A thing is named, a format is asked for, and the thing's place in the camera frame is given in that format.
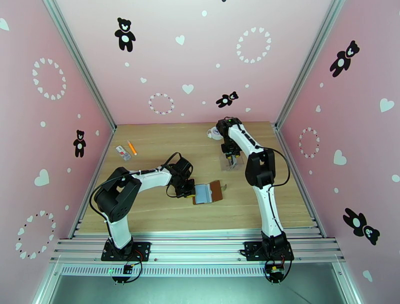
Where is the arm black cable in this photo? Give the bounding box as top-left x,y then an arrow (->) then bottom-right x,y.
263,147 -> 291,190
89,152 -> 184,224

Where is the black yellow connector module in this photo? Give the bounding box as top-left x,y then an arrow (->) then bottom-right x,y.
265,263 -> 287,284

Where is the clear small staple box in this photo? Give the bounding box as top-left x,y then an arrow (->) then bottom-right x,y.
115,144 -> 132,162

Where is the brown leather card holder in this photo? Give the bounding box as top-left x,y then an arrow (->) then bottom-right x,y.
191,180 -> 228,206

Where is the perforated metal vent strip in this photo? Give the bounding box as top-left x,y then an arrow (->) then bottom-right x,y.
59,264 -> 338,278

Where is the clear acrylic card stand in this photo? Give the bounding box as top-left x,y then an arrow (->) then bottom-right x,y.
220,152 -> 245,172

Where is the black bear wall sticker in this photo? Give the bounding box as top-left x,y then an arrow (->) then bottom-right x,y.
73,129 -> 87,158
329,40 -> 361,78
114,17 -> 137,53
215,91 -> 239,109
342,207 -> 381,246

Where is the aluminium frame post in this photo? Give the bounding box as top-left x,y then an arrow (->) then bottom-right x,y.
42,0 -> 117,131
274,0 -> 348,130

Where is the aluminium rail deck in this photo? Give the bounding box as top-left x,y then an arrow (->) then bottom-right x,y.
49,227 -> 346,265

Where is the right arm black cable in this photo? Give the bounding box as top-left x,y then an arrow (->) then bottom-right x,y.
263,147 -> 291,190

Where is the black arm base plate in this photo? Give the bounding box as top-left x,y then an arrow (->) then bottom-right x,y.
240,240 -> 295,262
100,241 -> 153,262

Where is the small white alarm clock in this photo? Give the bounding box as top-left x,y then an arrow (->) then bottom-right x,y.
206,126 -> 224,141

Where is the aluminium side rail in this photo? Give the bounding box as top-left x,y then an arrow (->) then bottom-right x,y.
67,126 -> 117,240
274,124 -> 327,239

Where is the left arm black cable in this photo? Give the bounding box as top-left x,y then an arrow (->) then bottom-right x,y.
89,152 -> 184,224

